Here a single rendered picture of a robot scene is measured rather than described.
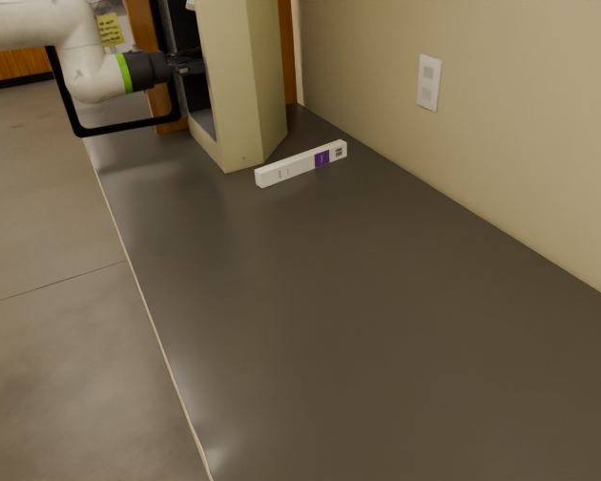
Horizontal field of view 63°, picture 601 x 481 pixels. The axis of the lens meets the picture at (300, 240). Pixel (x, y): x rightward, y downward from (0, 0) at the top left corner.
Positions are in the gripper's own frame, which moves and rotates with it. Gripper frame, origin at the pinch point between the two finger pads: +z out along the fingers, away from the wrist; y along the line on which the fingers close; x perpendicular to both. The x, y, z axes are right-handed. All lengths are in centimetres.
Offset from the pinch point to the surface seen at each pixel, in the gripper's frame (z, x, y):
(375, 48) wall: 33.3, 0.1, -17.8
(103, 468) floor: -66, 120, -12
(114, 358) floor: -55, 120, 35
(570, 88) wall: 34, -4, -74
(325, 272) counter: -7, 26, -63
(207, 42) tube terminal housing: -9.1, -7.0, -13.9
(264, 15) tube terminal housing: 8.2, -9.3, -6.6
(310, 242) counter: -5, 26, -53
